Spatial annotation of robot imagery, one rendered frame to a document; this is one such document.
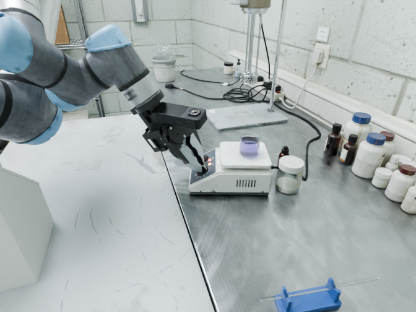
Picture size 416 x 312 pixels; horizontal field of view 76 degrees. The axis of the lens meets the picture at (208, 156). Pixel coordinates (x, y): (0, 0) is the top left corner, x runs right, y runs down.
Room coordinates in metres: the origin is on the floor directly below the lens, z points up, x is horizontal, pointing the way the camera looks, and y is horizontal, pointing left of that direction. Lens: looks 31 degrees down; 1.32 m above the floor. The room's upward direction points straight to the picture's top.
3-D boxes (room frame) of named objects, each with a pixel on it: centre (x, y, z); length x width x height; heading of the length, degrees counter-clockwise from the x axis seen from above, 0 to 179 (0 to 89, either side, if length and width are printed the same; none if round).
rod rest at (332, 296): (0.25, -0.16, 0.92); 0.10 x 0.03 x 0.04; 101
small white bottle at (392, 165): (0.59, -0.48, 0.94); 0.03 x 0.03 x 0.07
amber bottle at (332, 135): (0.73, -0.38, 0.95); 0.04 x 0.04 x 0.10
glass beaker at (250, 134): (0.57, -0.10, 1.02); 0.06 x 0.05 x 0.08; 156
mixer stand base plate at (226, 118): (1.03, -0.15, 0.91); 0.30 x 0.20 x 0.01; 108
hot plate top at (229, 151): (0.58, -0.09, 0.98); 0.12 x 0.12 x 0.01; 89
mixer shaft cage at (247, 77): (1.03, -0.16, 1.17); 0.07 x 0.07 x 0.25
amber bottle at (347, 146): (0.67, -0.41, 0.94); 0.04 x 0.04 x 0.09
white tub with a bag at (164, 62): (1.59, 0.25, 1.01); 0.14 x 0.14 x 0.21
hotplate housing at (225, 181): (0.58, -0.06, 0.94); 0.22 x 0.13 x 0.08; 89
